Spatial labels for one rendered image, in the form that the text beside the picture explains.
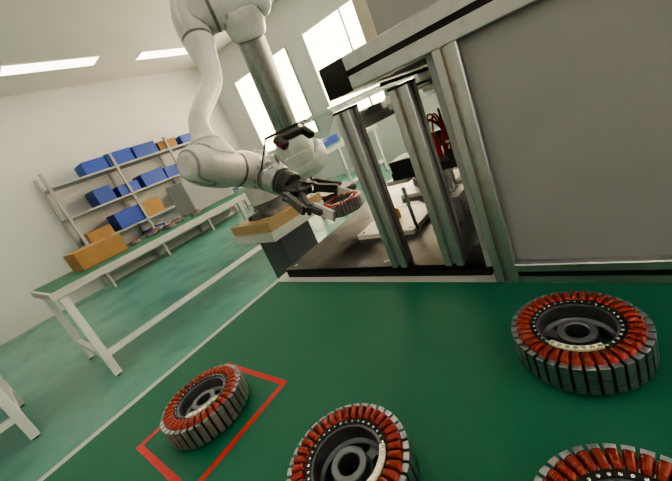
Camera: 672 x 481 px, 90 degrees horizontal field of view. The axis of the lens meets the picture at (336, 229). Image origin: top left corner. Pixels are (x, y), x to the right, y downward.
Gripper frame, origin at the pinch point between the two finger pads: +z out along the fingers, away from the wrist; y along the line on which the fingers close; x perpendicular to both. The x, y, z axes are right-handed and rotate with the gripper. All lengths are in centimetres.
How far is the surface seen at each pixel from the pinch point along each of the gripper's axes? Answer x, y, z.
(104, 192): 245, 136, -539
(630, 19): -45, -22, 42
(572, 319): -20, -33, 48
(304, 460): -12, -56, 31
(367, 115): -29.4, -15.2, 12.9
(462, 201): -13.4, -3.5, 29.7
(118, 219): 286, 132, -515
